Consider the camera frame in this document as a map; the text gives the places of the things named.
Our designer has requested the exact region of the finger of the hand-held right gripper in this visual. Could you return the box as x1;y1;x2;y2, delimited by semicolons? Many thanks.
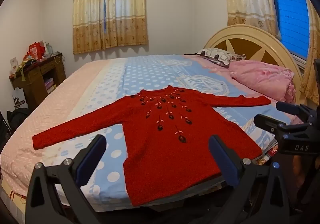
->
254;113;287;138
276;101;312;117

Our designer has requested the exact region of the red knitted sweater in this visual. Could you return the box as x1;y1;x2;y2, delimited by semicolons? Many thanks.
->
32;85;272;207

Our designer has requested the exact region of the red gift bag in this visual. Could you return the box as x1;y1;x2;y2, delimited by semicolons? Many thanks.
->
26;42;47;60

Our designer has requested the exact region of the pink quilt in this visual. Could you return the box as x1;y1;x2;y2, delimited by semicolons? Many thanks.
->
229;60;297;104

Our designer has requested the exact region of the bed with dotted sheet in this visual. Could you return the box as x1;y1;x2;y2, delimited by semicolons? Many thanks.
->
40;54;293;212

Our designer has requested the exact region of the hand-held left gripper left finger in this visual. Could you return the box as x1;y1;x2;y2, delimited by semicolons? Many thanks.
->
25;134;107;224

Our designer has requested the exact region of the white paper bag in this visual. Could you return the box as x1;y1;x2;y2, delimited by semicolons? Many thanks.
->
12;87;28;109

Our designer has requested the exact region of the stack of books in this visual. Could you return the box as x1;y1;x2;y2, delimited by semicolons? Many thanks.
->
44;77;57;94

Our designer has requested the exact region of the wide yellow window curtain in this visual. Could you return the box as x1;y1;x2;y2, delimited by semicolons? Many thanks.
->
72;0;148;55

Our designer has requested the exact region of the black bag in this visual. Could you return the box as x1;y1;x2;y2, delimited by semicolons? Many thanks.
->
6;107;32;134

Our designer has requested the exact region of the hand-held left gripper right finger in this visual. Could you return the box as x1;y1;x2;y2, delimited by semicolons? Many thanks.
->
208;135;290;224

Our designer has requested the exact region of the pink dotted bed sheet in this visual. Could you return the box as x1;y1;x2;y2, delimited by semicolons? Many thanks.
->
0;59;110;197

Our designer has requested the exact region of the blue window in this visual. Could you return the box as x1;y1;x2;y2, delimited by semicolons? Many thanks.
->
262;0;312;60

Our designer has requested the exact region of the cream wooden headboard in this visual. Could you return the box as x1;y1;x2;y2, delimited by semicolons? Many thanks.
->
204;24;304;104

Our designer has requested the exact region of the white printed card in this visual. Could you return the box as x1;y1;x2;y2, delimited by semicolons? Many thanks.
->
9;57;19;74

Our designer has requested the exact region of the dark wooden dresser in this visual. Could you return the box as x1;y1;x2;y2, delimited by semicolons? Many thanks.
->
9;52;67;109

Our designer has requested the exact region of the patterned pillow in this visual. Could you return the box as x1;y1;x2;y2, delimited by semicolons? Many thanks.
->
196;48;247;66

